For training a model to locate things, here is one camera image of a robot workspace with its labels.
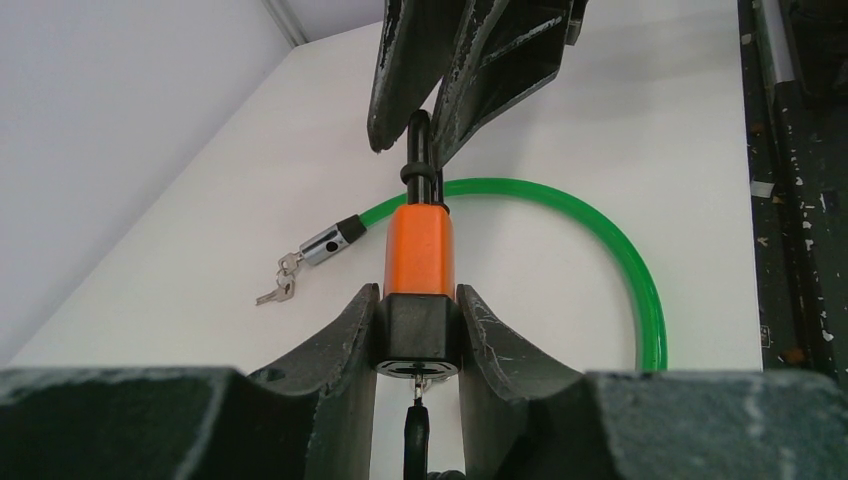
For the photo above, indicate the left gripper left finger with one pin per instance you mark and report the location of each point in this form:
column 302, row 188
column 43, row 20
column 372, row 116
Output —
column 307, row 415

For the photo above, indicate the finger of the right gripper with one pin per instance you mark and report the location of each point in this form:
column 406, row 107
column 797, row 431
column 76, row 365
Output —
column 423, row 46
column 504, row 52

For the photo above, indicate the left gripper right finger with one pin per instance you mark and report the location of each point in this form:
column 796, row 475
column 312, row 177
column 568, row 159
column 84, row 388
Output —
column 525, row 415

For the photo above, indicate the black headed padlock keys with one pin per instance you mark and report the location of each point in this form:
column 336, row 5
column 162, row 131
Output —
column 416, row 440

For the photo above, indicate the orange padlock with keys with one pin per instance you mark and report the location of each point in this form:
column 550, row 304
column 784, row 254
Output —
column 417, row 320

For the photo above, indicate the silver key bunch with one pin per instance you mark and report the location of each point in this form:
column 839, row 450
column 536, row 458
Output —
column 288, row 267

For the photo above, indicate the green cable lock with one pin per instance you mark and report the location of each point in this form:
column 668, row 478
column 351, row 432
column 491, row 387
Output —
column 567, row 280

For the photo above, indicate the left aluminium corner post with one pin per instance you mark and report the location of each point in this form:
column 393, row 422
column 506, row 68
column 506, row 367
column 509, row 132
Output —
column 287, row 22

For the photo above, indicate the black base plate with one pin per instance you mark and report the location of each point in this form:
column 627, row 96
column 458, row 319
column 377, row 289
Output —
column 794, row 69

